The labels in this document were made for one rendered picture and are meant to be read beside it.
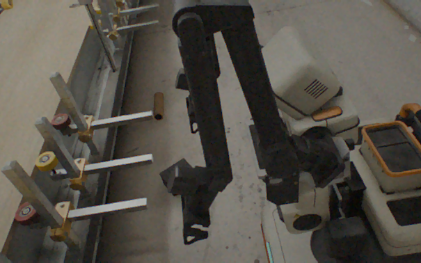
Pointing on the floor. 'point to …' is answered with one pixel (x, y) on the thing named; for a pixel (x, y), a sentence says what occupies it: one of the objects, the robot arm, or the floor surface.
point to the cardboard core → (158, 106)
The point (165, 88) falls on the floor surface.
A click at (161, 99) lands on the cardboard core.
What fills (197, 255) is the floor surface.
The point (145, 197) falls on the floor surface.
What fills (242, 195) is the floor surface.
